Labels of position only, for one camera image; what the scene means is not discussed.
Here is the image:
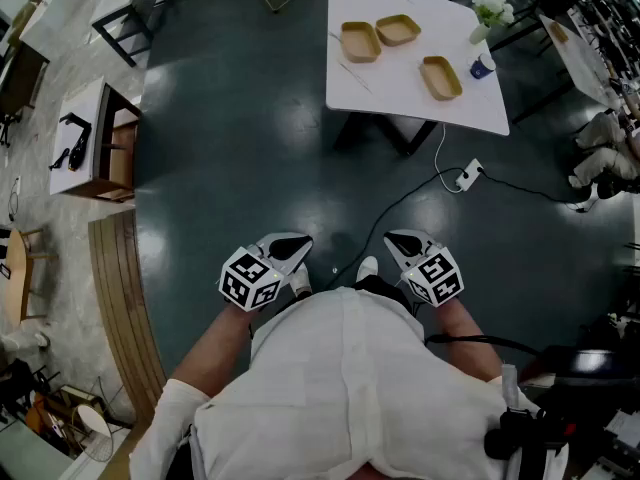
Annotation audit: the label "white flower bunch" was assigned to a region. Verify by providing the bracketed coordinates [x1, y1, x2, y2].
[471, 0, 516, 28]

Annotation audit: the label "person's left white shoe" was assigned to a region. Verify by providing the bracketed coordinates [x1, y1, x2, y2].
[289, 262, 313, 298]

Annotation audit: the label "person's right forearm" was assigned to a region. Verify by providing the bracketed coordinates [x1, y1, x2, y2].
[433, 295, 504, 384]

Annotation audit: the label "person's black trousers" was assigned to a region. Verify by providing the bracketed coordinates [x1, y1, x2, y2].
[352, 273, 415, 315]

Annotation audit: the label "curved wooden platform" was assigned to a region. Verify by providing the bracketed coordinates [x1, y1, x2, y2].
[88, 210, 169, 422]

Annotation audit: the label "dark wooden desk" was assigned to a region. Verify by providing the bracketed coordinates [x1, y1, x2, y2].
[0, 42, 51, 117]

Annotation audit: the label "black handheld device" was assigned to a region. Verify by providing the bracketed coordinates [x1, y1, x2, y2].
[48, 112, 93, 172]

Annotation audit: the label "person's left forearm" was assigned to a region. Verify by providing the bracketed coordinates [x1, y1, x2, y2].
[169, 301, 261, 399]

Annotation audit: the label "round white stool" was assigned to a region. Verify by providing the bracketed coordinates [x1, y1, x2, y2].
[74, 403, 115, 464]

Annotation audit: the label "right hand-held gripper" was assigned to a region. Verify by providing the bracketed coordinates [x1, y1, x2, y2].
[383, 228, 466, 309]

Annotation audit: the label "white power strip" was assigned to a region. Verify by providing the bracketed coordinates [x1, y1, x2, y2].
[454, 158, 485, 193]

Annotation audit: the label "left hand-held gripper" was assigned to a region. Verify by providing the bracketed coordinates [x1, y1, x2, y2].
[218, 231, 315, 313]

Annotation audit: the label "white cable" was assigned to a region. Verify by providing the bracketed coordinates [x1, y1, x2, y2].
[433, 122, 465, 194]

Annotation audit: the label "thick black cable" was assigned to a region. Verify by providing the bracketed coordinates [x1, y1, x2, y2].
[424, 334, 544, 358]

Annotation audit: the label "white side table wooden shelf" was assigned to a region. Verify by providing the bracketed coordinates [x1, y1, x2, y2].
[48, 76, 143, 203]

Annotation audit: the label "white marble table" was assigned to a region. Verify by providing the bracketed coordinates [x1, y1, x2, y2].
[325, 0, 511, 158]

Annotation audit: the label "white vase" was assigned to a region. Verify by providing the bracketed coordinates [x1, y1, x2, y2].
[468, 21, 493, 46]

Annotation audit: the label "grey marble table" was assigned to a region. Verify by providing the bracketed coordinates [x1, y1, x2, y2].
[538, 14, 622, 112]

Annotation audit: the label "person's white shoe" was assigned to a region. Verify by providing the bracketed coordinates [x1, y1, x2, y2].
[289, 262, 313, 298]
[355, 255, 380, 284]

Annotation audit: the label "person's right white shoe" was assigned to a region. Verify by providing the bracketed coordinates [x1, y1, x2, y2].
[355, 255, 380, 284]

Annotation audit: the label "blue enamel mug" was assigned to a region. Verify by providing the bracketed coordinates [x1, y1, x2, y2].
[469, 52, 498, 80]

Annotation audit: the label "black floor cable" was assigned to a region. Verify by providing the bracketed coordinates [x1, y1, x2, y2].
[322, 166, 469, 292]
[477, 167, 594, 214]

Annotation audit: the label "black equipment bag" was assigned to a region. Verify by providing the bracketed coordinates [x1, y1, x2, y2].
[483, 345, 640, 480]

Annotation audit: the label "black storage rack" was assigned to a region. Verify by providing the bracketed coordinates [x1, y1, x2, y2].
[569, 0, 640, 94]

